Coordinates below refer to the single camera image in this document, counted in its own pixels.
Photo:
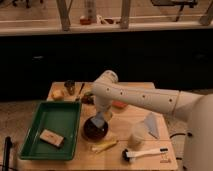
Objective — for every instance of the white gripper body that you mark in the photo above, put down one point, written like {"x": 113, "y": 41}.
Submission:
{"x": 105, "y": 109}

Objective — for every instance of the blue grey sponge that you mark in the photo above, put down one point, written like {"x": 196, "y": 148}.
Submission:
{"x": 98, "y": 120}

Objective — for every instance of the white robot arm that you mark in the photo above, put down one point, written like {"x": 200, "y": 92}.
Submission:
{"x": 195, "y": 109}

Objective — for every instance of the orange bowl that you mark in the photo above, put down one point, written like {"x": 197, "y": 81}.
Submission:
{"x": 119, "y": 104}

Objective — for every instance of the purple bowl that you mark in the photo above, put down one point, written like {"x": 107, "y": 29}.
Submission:
{"x": 92, "y": 132}

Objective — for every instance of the dark red grapes toy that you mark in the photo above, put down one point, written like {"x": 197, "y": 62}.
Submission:
{"x": 88, "y": 98}

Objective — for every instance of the metal cup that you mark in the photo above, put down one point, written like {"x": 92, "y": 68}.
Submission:
{"x": 70, "y": 86}

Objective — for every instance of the green plastic tray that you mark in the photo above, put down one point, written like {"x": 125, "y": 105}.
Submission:
{"x": 61, "y": 118}

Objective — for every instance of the yellow banana toy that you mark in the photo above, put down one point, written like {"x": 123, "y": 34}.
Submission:
{"x": 99, "y": 147}

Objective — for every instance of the yellow round fruit toy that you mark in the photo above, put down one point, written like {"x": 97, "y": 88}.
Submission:
{"x": 57, "y": 95}

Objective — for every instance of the grey triangular cloth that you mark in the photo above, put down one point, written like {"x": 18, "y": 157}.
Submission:
{"x": 151, "y": 123}

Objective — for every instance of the wooden block in tray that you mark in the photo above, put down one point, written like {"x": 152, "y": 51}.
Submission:
{"x": 51, "y": 137}

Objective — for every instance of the black white dish brush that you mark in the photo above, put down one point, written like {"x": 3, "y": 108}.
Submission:
{"x": 130, "y": 156}

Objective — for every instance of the red object on shelf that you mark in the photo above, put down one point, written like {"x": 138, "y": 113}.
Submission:
{"x": 84, "y": 21}

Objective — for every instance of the black stand at left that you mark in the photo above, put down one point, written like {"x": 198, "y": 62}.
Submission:
{"x": 6, "y": 156}

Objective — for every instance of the black handled knife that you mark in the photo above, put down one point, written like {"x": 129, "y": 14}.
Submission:
{"x": 81, "y": 88}

